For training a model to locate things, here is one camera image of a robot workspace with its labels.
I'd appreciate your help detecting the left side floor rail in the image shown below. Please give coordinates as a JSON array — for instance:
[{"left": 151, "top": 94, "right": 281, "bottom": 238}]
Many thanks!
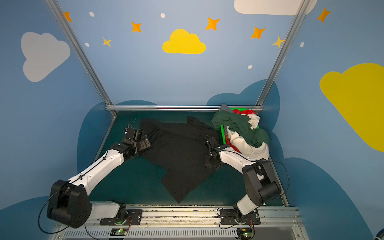
[{"left": 93, "top": 112, "right": 117, "bottom": 162}]

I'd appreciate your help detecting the right rear aluminium post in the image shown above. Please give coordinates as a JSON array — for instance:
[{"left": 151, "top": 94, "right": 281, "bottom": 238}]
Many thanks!
[{"left": 256, "top": 0, "right": 312, "bottom": 109}]

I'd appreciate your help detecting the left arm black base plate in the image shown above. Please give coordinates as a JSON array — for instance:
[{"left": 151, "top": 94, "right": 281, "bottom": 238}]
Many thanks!
[{"left": 100, "top": 209, "right": 143, "bottom": 227}]

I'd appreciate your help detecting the rear horizontal aluminium rail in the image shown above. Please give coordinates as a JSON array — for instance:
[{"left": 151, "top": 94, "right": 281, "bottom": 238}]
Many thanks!
[{"left": 105, "top": 104, "right": 264, "bottom": 112}]

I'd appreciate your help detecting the dark green t shirt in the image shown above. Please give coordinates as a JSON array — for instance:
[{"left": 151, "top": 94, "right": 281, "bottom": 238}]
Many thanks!
[{"left": 212, "top": 111, "right": 270, "bottom": 148}]

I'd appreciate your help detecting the left rear aluminium post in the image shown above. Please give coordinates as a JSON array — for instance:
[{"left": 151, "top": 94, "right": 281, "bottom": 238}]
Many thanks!
[{"left": 45, "top": 0, "right": 113, "bottom": 105}]

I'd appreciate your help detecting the black t shirt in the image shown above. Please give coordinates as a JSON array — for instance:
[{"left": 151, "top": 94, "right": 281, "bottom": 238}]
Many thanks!
[{"left": 140, "top": 117, "right": 220, "bottom": 203}]

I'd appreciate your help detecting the bright green plastic basket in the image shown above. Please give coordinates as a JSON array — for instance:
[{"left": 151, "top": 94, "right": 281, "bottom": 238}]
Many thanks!
[{"left": 219, "top": 106, "right": 261, "bottom": 145}]

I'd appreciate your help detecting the aluminium post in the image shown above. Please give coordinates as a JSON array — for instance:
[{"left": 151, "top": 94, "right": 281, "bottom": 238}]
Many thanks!
[
  {"left": 256, "top": 0, "right": 312, "bottom": 109},
  {"left": 45, "top": 0, "right": 113, "bottom": 105}
]

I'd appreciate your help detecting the white t shirt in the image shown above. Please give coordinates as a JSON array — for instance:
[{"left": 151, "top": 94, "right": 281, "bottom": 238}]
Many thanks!
[{"left": 227, "top": 113, "right": 270, "bottom": 160}]

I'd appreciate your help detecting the floor rail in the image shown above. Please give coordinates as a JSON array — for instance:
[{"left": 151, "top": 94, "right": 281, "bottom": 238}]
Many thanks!
[
  {"left": 93, "top": 112, "right": 117, "bottom": 162},
  {"left": 268, "top": 157, "right": 291, "bottom": 207}
]

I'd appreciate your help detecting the right side floor rail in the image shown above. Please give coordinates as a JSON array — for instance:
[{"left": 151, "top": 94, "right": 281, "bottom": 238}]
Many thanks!
[{"left": 268, "top": 157, "right": 291, "bottom": 207}]

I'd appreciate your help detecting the green circuit board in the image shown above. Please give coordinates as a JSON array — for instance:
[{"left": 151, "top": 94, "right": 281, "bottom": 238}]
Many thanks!
[
  {"left": 236, "top": 228, "right": 254, "bottom": 240},
  {"left": 110, "top": 228, "right": 129, "bottom": 237}
]

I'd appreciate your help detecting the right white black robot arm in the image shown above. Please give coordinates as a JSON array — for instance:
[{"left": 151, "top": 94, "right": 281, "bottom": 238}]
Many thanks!
[{"left": 206, "top": 138, "right": 283, "bottom": 222}]

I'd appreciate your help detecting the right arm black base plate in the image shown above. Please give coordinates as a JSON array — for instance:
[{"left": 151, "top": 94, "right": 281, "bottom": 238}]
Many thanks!
[{"left": 217, "top": 208, "right": 261, "bottom": 226}]

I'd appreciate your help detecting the right green circuit board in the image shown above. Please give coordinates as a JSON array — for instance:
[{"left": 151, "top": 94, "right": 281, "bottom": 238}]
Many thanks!
[{"left": 236, "top": 228, "right": 254, "bottom": 240}]

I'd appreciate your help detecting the front aluminium rail bed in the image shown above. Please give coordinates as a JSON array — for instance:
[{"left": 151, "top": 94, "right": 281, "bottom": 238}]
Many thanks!
[{"left": 49, "top": 206, "right": 309, "bottom": 240}]

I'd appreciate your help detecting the left green circuit board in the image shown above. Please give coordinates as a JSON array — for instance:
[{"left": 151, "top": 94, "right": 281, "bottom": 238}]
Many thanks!
[{"left": 110, "top": 228, "right": 129, "bottom": 237}]

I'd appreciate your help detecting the grey t shirt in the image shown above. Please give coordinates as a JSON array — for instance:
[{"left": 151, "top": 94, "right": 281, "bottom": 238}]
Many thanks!
[{"left": 219, "top": 104, "right": 233, "bottom": 113}]

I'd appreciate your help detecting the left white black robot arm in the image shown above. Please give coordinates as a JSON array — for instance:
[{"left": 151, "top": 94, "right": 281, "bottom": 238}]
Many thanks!
[{"left": 47, "top": 128, "right": 151, "bottom": 229}]

